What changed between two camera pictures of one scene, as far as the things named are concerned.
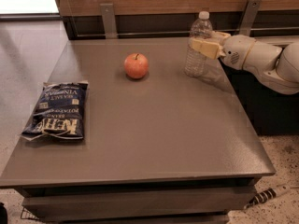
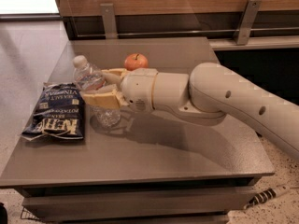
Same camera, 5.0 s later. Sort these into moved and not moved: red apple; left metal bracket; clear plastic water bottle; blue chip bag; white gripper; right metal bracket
Moved: white gripper; clear plastic water bottle
Not moved: blue chip bag; left metal bracket; right metal bracket; red apple
